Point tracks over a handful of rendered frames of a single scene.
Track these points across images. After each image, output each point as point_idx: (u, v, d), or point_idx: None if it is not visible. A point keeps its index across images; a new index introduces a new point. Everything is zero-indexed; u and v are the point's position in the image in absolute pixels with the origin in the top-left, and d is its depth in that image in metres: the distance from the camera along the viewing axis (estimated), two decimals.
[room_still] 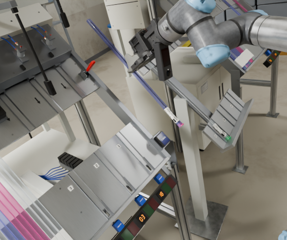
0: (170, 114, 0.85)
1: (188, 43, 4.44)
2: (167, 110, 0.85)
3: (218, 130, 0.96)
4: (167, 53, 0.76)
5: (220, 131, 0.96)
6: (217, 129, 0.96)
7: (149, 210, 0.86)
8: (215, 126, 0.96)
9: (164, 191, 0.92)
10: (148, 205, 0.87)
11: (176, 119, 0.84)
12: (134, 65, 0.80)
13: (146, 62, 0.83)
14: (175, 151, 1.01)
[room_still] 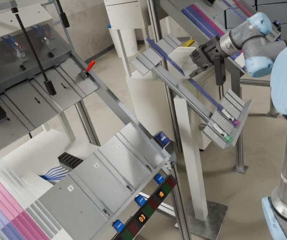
0: (227, 114, 1.03)
1: (188, 43, 4.44)
2: (223, 112, 1.03)
3: (218, 130, 0.96)
4: (223, 63, 0.93)
5: (220, 131, 0.96)
6: (217, 129, 0.96)
7: (149, 210, 0.86)
8: (215, 126, 0.96)
9: (164, 191, 0.92)
10: (148, 205, 0.87)
11: (232, 118, 1.03)
12: (194, 74, 0.96)
13: None
14: (175, 151, 1.01)
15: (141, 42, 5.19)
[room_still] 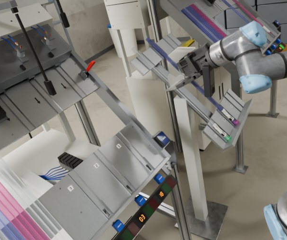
0: (227, 114, 1.03)
1: (188, 43, 4.44)
2: (223, 112, 1.03)
3: (218, 130, 0.96)
4: (212, 73, 0.86)
5: (220, 131, 0.96)
6: (217, 129, 0.96)
7: (149, 210, 0.86)
8: (215, 126, 0.96)
9: (164, 191, 0.92)
10: (148, 205, 0.87)
11: (232, 118, 1.03)
12: (182, 84, 0.87)
13: None
14: (175, 151, 1.01)
15: (141, 42, 5.19)
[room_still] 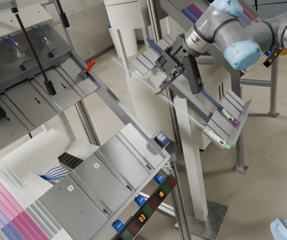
0: (227, 114, 1.03)
1: None
2: (223, 112, 1.03)
3: (215, 137, 0.82)
4: (195, 65, 0.76)
5: (217, 138, 0.82)
6: (213, 136, 0.82)
7: (149, 210, 0.86)
8: (211, 133, 0.82)
9: (164, 191, 0.92)
10: (148, 205, 0.87)
11: (232, 118, 1.03)
12: (163, 83, 0.79)
13: (173, 79, 0.83)
14: (175, 151, 1.01)
15: (141, 42, 5.19)
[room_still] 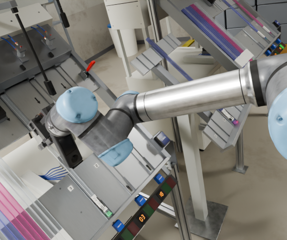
0: (227, 114, 1.03)
1: (188, 43, 4.44)
2: (223, 112, 1.03)
3: (96, 203, 0.78)
4: (68, 139, 0.67)
5: (98, 205, 0.78)
6: (95, 202, 0.78)
7: (149, 210, 0.86)
8: (92, 198, 0.78)
9: (164, 191, 0.92)
10: (148, 205, 0.87)
11: (232, 118, 1.03)
12: (38, 148, 0.71)
13: None
14: (175, 151, 1.01)
15: (141, 42, 5.19)
